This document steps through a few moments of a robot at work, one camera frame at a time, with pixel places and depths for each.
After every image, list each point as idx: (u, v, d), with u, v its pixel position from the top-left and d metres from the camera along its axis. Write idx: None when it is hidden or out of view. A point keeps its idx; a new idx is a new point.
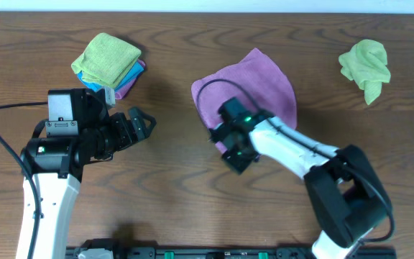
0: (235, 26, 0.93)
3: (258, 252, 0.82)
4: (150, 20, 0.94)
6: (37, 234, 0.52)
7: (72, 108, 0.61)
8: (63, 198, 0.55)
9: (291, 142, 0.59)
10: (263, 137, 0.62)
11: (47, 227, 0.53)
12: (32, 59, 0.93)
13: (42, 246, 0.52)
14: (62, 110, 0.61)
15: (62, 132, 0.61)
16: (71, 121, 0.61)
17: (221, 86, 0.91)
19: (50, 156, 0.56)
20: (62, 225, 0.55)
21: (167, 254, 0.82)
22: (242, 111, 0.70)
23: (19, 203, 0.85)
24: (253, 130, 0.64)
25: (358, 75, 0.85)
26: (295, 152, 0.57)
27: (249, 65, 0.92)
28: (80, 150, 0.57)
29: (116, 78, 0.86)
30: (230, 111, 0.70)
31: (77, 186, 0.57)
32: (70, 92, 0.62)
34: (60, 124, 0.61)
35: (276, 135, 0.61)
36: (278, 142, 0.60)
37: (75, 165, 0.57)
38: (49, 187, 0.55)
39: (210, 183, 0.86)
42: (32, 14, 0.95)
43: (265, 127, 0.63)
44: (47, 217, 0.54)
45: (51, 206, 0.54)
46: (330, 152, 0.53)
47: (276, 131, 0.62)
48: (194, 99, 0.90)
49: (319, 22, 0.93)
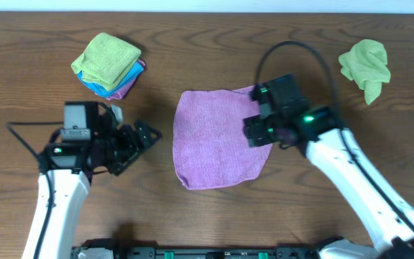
0: (234, 26, 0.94)
3: (258, 252, 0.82)
4: (150, 20, 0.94)
6: (47, 223, 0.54)
7: (85, 116, 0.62)
8: (75, 193, 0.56)
9: (369, 182, 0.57)
10: (332, 160, 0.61)
11: (57, 219, 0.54)
12: (32, 60, 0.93)
13: (49, 236, 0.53)
14: (76, 119, 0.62)
15: (75, 139, 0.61)
16: (85, 129, 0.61)
17: (208, 106, 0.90)
19: (64, 157, 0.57)
20: (70, 218, 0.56)
21: (167, 254, 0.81)
22: (296, 97, 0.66)
23: (19, 203, 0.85)
24: (318, 139, 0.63)
25: (358, 75, 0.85)
26: (374, 206, 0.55)
27: (243, 97, 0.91)
28: (92, 154, 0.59)
29: (116, 78, 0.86)
30: (282, 93, 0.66)
31: (85, 186, 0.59)
32: (84, 103, 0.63)
34: (74, 132, 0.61)
35: (350, 164, 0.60)
36: (353, 178, 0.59)
37: (87, 168, 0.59)
38: (62, 180, 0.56)
39: (210, 183, 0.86)
42: (33, 14, 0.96)
43: (333, 144, 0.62)
44: (58, 208, 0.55)
45: (62, 198, 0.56)
46: None
47: (350, 159, 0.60)
48: (178, 109, 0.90)
49: (319, 22, 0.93)
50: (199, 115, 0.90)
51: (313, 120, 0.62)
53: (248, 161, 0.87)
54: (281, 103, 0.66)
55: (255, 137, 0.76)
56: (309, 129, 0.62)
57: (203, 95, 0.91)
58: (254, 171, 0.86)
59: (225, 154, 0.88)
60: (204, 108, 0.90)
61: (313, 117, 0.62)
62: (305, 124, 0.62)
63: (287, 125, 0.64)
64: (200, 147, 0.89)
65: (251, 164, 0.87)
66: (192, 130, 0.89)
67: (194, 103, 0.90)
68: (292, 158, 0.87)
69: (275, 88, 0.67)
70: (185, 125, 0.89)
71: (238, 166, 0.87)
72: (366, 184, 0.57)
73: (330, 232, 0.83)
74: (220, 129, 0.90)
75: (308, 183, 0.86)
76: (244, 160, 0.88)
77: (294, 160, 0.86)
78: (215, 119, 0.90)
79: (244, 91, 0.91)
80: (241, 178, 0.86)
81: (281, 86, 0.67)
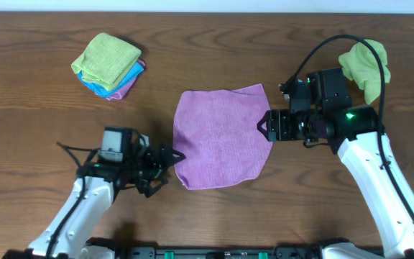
0: (235, 26, 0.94)
3: (258, 252, 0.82)
4: (150, 21, 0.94)
6: (74, 209, 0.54)
7: (121, 142, 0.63)
8: (103, 194, 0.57)
9: (393, 190, 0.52)
10: (363, 162, 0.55)
11: (84, 208, 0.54)
12: (33, 60, 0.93)
13: (75, 221, 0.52)
14: (112, 142, 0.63)
15: (109, 161, 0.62)
16: (118, 152, 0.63)
17: (208, 106, 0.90)
19: (98, 175, 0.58)
20: (92, 217, 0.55)
21: (167, 254, 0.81)
22: (341, 93, 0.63)
23: (19, 203, 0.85)
24: (353, 139, 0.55)
25: (358, 75, 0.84)
26: (395, 215, 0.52)
27: (244, 98, 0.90)
28: (121, 178, 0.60)
29: (116, 78, 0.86)
30: (326, 85, 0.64)
31: (111, 198, 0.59)
32: (121, 129, 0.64)
34: (108, 154, 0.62)
35: (379, 169, 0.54)
36: (376, 182, 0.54)
37: (115, 190, 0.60)
38: (96, 183, 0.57)
39: (211, 184, 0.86)
42: (33, 14, 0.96)
43: (369, 147, 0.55)
44: (86, 200, 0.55)
45: (92, 194, 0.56)
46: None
47: (382, 165, 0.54)
48: (178, 109, 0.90)
49: (319, 22, 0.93)
50: (199, 115, 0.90)
51: (353, 117, 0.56)
53: (248, 161, 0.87)
54: (323, 94, 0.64)
55: (279, 131, 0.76)
56: (348, 127, 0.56)
57: (203, 95, 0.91)
58: (254, 172, 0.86)
59: (225, 155, 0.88)
60: (204, 108, 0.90)
61: (355, 114, 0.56)
62: (346, 121, 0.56)
63: (325, 117, 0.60)
64: (200, 147, 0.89)
65: (251, 164, 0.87)
66: (193, 130, 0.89)
67: (194, 103, 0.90)
68: (292, 158, 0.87)
69: (322, 79, 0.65)
70: (185, 125, 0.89)
71: (238, 166, 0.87)
72: (391, 193, 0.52)
73: (330, 232, 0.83)
74: (221, 130, 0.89)
75: (308, 183, 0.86)
76: (244, 161, 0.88)
77: (294, 160, 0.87)
78: (215, 119, 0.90)
79: (244, 91, 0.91)
80: (242, 178, 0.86)
81: (328, 78, 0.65)
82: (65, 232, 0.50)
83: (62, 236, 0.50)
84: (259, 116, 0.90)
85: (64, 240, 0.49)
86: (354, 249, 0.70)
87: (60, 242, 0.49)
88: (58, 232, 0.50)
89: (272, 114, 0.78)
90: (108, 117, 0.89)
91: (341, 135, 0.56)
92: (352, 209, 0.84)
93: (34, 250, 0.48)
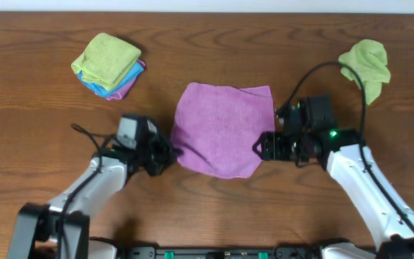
0: (234, 26, 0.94)
3: (258, 252, 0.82)
4: (150, 20, 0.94)
6: (92, 178, 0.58)
7: (136, 129, 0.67)
8: (117, 171, 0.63)
9: (376, 188, 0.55)
10: (347, 167, 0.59)
11: (100, 179, 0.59)
12: (33, 60, 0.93)
13: (92, 188, 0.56)
14: (127, 129, 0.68)
15: (123, 147, 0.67)
16: (132, 139, 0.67)
17: (211, 101, 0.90)
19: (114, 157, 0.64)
20: (105, 191, 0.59)
21: (167, 254, 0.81)
22: (326, 115, 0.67)
23: (19, 203, 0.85)
24: (338, 151, 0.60)
25: (358, 75, 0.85)
26: (379, 207, 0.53)
27: (249, 98, 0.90)
28: (133, 164, 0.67)
29: (116, 78, 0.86)
30: (314, 110, 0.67)
31: (121, 181, 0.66)
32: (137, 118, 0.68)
34: (123, 140, 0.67)
35: (362, 173, 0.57)
36: (361, 184, 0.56)
37: (127, 174, 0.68)
38: (112, 161, 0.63)
39: (210, 183, 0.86)
42: (33, 14, 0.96)
43: (352, 155, 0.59)
44: (101, 174, 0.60)
45: (108, 170, 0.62)
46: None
47: (364, 168, 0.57)
48: (182, 99, 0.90)
49: (319, 22, 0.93)
50: (202, 108, 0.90)
51: (336, 135, 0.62)
53: (243, 160, 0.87)
54: (310, 118, 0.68)
55: (274, 152, 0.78)
56: (332, 142, 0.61)
57: (210, 89, 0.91)
58: (246, 170, 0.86)
59: (222, 150, 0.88)
60: (208, 101, 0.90)
61: (338, 133, 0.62)
62: (330, 138, 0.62)
63: (313, 139, 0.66)
64: (196, 136, 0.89)
65: (245, 162, 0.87)
66: (196, 121, 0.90)
67: (198, 96, 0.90)
68: None
69: (308, 105, 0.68)
70: (187, 116, 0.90)
71: (232, 162, 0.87)
72: (374, 190, 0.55)
73: (330, 232, 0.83)
74: (220, 125, 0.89)
75: (308, 183, 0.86)
76: (238, 160, 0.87)
77: None
78: (218, 114, 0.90)
79: (251, 90, 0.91)
80: (234, 175, 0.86)
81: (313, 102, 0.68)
82: (81, 196, 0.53)
83: (80, 199, 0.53)
84: (261, 116, 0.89)
85: (80, 201, 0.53)
86: (354, 249, 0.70)
87: (75, 202, 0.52)
88: (76, 194, 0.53)
89: (267, 135, 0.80)
90: (108, 117, 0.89)
91: (327, 150, 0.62)
92: (352, 209, 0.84)
93: (51, 206, 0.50)
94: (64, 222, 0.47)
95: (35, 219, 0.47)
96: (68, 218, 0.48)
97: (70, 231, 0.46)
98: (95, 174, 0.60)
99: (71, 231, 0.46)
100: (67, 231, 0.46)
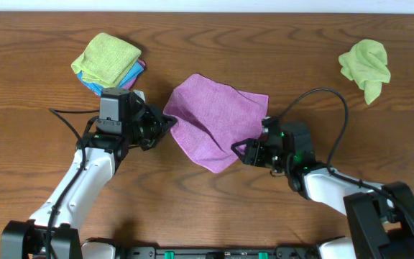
0: (235, 26, 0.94)
3: (258, 252, 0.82)
4: (150, 20, 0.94)
6: (76, 180, 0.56)
7: (118, 110, 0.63)
8: (104, 165, 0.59)
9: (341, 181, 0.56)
10: (316, 179, 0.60)
11: (86, 178, 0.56)
12: (32, 60, 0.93)
13: (77, 191, 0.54)
14: (108, 111, 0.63)
15: (109, 132, 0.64)
16: (117, 121, 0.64)
17: (208, 95, 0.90)
19: (100, 144, 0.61)
20: (93, 188, 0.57)
21: (167, 254, 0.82)
22: (307, 148, 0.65)
23: (19, 203, 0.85)
24: (308, 173, 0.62)
25: (358, 75, 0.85)
26: (342, 187, 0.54)
27: (244, 101, 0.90)
28: (123, 148, 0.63)
29: (116, 78, 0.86)
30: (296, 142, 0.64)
31: (112, 169, 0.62)
32: (118, 97, 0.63)
34: (108, 123, 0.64)
35: (329, 176, 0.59)
36: (327, 182, 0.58)
37: (118, 160, 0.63)
38: (96, 152, 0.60)
39: (210, 183, 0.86)
42: (33, 14, 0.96)
43: (320, 170, 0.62)
44: (87, 170, 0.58)
45: (93, 165, 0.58)
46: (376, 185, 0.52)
47: (329, 173, 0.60)
48: (184, 85, 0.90)
49: (319, 22, 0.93)
50: (198, 99, 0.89)
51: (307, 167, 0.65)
53: (218, 154, 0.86)
54: (292, 149, 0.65)
55: (254, 157, 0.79)
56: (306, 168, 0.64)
57: (211, 84, 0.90)
58: (215, 165, 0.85)
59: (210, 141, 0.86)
60: (206, 93, 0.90)
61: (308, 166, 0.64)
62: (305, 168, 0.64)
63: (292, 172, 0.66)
64: (185, 117, 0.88)
65: (220, 157, 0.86)
66: (192, 110, 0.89)
67: (198, 87, 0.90)
68: None
69: (291, 137, 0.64)
70: (186, 102, 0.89)
71: (207, 150, 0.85)
72: (338, 182, 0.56)
73: (330, 232, 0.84)
74: (210, 119, 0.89)
75: None
76: (212, 152, 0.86)
77: None
78: (210, 109, 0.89)
79: (249, 94, 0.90)
80: (202, 162, 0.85)
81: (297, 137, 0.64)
82: (67, 203, 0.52)
83: (65, 208, 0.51)
84: (250, 122, 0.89)
85: (66, 210, 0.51)
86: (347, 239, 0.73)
87: (61, 213, 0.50)
88: (60, 203, 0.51)
89: (252, 142, 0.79)
90: None
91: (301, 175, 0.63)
92: None
93: (36, 221, 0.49)
94: (52, 238, 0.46)
95: (20, 239, 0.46)
96: (56, 232, 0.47)
97: (60, 245, 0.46)
98: (80, 172, 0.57)
99: (61, 246, 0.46)
100: (55, 246, 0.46)
